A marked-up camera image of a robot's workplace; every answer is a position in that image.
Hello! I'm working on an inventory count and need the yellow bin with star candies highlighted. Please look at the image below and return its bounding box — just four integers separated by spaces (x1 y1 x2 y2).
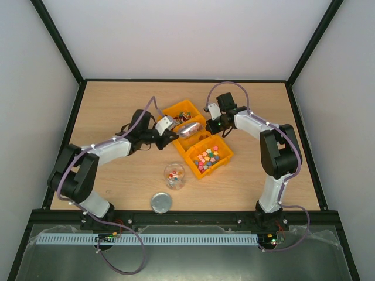
183 135 234 179

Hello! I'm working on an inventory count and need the metal candy scoop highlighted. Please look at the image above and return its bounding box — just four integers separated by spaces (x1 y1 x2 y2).
177 122 203 139

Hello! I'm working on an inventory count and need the yellow bin with lollipops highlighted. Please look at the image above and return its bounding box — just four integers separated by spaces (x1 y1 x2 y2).
162 100 200 127

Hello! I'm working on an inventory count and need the yellow bin with popsicle candies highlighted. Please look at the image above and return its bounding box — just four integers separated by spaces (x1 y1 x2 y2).
172 116 210 156

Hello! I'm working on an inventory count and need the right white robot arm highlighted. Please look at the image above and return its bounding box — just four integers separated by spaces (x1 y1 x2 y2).
204 92 302 229

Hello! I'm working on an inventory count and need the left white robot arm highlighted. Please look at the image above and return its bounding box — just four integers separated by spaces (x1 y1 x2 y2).
47 109 178 225

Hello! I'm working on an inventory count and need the clear glass jar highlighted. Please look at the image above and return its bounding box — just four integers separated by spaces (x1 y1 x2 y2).
163 163 185 190

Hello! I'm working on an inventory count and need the round metal jar lid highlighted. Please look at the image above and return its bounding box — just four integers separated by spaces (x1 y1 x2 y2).
151 192 172 214

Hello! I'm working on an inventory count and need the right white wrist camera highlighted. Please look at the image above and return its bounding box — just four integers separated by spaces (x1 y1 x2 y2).
203 102 221 121

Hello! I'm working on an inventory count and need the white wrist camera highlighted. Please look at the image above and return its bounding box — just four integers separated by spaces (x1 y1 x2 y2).
203 102 221 121
155 115 175 136

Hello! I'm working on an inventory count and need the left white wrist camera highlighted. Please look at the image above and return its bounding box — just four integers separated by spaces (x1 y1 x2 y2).
155 115 175 136

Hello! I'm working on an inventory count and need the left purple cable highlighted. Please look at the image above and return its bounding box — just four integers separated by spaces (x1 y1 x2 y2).
56 95 165 276

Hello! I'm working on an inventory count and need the black aluminium frame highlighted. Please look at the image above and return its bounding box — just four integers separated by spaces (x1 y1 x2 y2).
8 0 360 280

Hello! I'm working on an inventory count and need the grey slotted cable duct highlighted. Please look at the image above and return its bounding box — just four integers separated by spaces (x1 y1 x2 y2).
36 233 258 246

